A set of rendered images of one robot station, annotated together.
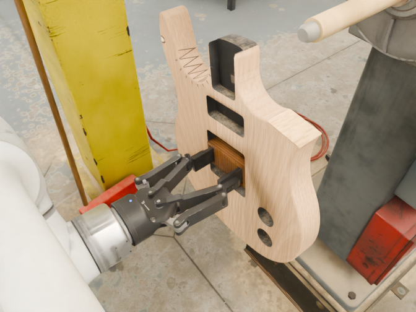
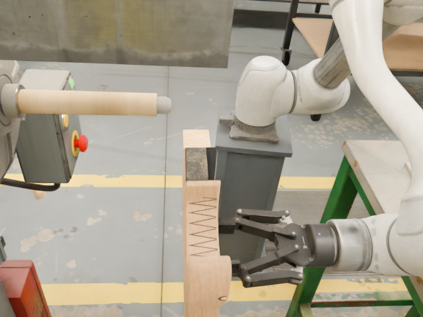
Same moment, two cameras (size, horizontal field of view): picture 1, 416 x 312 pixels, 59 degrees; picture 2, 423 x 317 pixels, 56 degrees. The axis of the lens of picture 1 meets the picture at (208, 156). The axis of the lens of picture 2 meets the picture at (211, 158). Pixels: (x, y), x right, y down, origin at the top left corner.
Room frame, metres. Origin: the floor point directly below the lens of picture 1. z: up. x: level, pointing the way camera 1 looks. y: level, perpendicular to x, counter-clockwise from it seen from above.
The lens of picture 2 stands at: (0.80, 0.18, 1.55)
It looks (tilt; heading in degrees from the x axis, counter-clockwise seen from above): 39 degrees down; 210
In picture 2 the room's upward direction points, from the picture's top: 6 degrees clockwise
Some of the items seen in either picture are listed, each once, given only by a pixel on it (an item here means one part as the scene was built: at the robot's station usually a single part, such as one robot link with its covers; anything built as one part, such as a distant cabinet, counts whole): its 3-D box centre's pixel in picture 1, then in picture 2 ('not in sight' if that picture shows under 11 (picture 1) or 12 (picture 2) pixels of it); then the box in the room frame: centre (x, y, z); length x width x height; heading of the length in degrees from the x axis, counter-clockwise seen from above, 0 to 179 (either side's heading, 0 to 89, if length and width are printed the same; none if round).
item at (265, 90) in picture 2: not in sight; (262, 88); (-0.37, -0.32, 0.87); 0.18 x 0.16 x 0.22; 131
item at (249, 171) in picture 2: not in sight; (242, 194); (-0.37, -0.33, 0.35); 0.28 x 0.28 x 0.70; 30
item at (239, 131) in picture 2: not in sight; (248, 121); (-0.36, -0.35, 0.73); 0.22 x 0.18 x 0.06; 120
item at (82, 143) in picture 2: not in sight; (78, 143); (0.33, -0.45, 0.97); 0.04 x 0.04 x 0.04; 37
